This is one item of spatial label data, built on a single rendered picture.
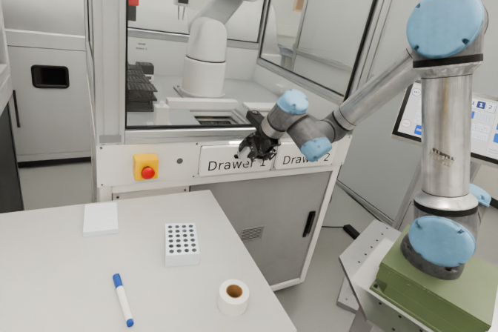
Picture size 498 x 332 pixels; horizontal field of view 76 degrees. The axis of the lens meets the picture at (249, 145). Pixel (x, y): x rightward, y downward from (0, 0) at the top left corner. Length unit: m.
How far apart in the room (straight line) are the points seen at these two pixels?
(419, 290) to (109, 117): 0.93
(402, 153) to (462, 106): 1.97
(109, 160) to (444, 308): 0.97
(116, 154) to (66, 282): 0.38
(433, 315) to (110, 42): 1.05
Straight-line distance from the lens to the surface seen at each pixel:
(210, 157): 1.12
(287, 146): 1.25
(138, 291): 0.84
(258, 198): 1.36
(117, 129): 1.03
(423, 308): 0.96
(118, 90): 0.99
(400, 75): 0.86
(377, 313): 0.94
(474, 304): 0.96
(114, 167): 1.08
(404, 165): 2.67
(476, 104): 1.76
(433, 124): 0.72
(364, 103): 0.89
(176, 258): 0.87
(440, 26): 0.68
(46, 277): 0.91
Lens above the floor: 1.40
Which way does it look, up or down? 24 degrees down
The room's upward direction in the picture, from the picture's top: 10 degrees clockwise
